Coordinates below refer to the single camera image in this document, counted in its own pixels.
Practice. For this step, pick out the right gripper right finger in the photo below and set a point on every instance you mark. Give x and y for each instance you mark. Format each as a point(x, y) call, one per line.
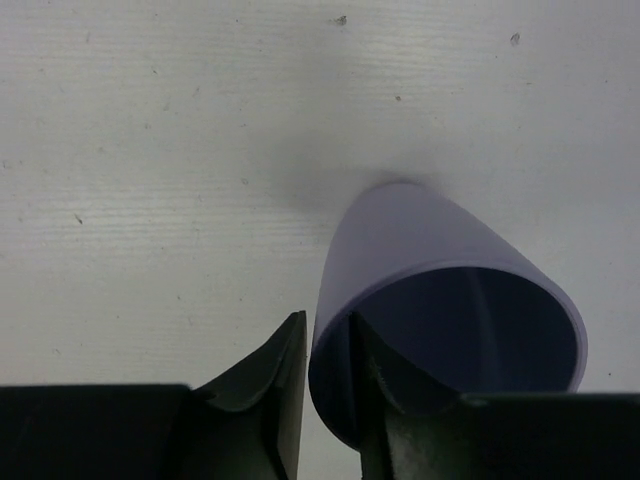
point(407, 421)

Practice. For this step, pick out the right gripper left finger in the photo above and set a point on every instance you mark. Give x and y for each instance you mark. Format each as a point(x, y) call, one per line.
point(249, 418)

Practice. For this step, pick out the lavender plastic cup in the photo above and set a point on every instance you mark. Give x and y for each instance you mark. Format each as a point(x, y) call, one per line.
point(448, 294)

